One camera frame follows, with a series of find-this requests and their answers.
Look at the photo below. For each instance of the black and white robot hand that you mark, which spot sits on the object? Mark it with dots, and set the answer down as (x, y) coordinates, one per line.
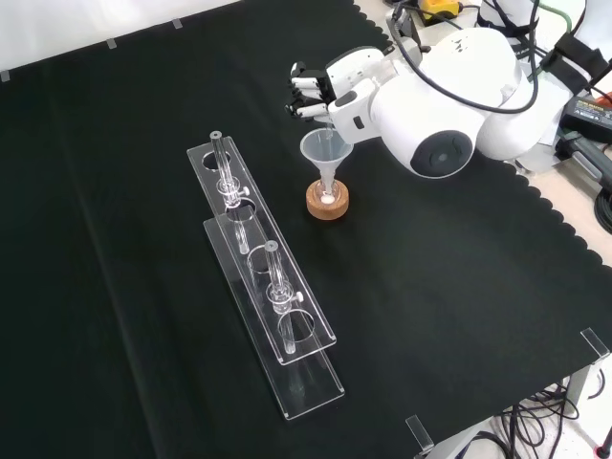
(354, 72)

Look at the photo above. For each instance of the clear weighing funnel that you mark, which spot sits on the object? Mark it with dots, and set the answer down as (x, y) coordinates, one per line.
(330, 131)

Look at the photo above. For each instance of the translucent plastic funnel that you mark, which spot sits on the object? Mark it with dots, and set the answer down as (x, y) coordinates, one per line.
(321, 155)

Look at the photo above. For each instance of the small round-bottom glass flask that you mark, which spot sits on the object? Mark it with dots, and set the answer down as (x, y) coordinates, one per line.
(327, 196)

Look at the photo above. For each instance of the clear acrylic funnel stand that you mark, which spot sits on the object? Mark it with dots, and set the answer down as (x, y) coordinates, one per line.
(311, 382)

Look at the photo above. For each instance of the yellow stop button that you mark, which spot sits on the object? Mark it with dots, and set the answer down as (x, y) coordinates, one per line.
(440, 7)

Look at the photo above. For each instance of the grey tape piece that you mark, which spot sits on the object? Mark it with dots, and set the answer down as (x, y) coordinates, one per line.
(177, 24)
(112, 44)
(5, 76)

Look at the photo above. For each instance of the black bench cloth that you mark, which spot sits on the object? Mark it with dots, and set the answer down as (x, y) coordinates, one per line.
(430, 268)

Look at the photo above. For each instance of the black power adapter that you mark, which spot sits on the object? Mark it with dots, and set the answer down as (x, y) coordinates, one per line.
(590, 115)

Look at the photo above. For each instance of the clear acrylic edge bracket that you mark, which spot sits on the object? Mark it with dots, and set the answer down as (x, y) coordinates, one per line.
(595, 343)
(420, 432)

